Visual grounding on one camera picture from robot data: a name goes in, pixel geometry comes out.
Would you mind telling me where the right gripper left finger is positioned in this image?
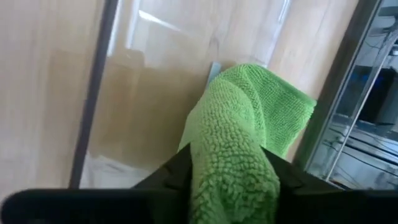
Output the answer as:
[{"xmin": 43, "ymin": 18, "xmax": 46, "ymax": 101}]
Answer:
[{"xmin": 133, "ymin": 142, "xmax": 194, "ymax": 191}]

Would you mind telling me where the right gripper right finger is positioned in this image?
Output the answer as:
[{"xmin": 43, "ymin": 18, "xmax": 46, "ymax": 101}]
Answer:
[{"xmin": 261, "ymin": 146, "xmax": 343, "ymax": 191}]

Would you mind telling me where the bright green microfiber towel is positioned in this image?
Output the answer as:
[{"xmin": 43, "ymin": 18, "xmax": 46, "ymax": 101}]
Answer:
[{"xmin": 177, "ymin": 61, "xmax": 317, "ymax": 224}]

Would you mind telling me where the clear plastic bin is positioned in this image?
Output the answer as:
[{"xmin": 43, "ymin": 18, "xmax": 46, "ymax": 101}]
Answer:
[{"xmin": 68, "ymin": 0, "xmax": 295, "ymax": 190}]

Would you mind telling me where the black aluminium table frame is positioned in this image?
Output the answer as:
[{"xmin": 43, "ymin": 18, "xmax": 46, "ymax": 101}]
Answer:
[{"xmin": 294, "ymin": 0, "xmax": 384, "ymax": 181}]

